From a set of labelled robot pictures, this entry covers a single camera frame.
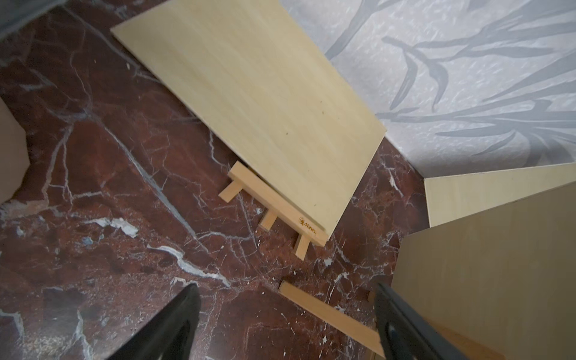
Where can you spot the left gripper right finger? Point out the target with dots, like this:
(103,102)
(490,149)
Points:
(404,334)

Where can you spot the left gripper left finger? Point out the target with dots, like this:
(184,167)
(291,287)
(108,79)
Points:
(170,333)

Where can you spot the wooden easel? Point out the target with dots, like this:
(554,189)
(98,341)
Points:
(367,336)
(277,207)

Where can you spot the plywood board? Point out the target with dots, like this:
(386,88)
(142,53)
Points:
(457,196)
(252,75)
(504,277)

